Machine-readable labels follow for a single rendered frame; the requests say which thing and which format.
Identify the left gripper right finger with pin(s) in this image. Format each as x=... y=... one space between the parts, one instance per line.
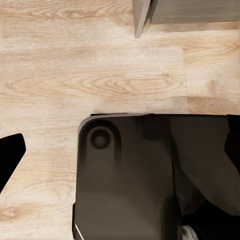
x=232 y=149

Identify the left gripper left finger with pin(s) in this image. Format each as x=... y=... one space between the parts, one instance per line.
x=12 y=149

